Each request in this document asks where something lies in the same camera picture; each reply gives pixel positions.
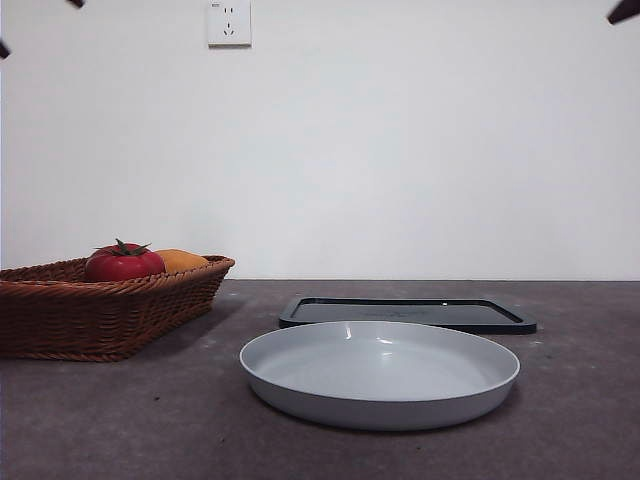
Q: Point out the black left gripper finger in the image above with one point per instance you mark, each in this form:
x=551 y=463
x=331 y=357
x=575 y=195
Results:
x=3 y=51
x=76 y=2

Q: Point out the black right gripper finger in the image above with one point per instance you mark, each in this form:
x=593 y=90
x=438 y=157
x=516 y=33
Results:
x=626 y=11

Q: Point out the red tomato with green stem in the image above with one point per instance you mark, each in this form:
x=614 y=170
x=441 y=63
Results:
x=120 y=269

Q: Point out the orange bread roll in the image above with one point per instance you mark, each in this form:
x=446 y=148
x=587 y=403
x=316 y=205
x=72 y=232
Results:
x=186 y=261

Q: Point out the brown wicker basket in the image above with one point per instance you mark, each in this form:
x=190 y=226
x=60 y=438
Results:
x=100 y=320

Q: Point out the black rectangular tray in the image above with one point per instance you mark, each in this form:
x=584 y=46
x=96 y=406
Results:
x=400 y=310

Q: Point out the grey round plate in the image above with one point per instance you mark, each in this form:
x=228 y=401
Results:
x=380 y=370

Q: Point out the white wall power socket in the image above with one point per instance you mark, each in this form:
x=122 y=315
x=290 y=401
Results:
x=229 y=25

